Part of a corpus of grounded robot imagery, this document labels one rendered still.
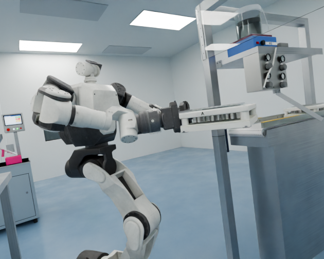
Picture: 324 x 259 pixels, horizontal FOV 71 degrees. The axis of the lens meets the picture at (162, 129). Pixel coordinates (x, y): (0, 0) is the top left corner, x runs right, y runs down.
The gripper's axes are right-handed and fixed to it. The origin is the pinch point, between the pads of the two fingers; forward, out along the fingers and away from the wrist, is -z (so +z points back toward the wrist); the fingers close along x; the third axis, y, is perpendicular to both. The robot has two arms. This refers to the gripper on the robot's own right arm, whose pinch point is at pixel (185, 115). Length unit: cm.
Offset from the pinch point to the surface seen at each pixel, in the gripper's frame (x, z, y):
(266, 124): 12, -50, -31
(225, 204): 62, -28, -56
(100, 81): -126, 108, -524
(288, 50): -27, -72, -36
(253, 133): 17, -45, -37
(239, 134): 17, -41, -47
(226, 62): -28, -39, -48
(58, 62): -176, 191, -479
